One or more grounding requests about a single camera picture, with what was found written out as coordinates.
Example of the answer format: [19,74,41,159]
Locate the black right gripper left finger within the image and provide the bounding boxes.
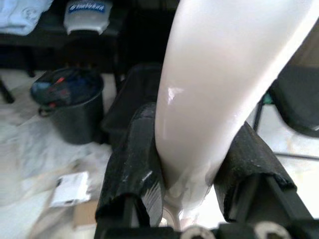
[95,101,167,228]

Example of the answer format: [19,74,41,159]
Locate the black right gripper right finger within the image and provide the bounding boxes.
[213,120,298,224]

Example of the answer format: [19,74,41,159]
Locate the beige long-handled dustpan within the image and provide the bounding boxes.
[154,0,319,231]

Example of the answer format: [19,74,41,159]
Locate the black chair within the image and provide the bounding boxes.
[100,62,164,144]
[253,63,319,138]

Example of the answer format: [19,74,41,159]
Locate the white paper sheet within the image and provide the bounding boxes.
[49,171,92,208]

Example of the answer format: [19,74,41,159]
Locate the black plastic bucket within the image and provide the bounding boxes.
[29,67,105,145]

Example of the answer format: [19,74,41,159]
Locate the brown cardboard piece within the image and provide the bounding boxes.
[73,200,101,232]

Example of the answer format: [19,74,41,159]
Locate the mixed trash scraps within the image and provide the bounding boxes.
[32,70,102,107]

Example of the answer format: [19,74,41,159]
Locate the black table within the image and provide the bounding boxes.
[0,0,181,78]

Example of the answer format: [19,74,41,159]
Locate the white bag with blue print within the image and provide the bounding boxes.
[63,0,111,35]

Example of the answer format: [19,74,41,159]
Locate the light blue cloth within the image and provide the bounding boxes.
[0,0,50,36]

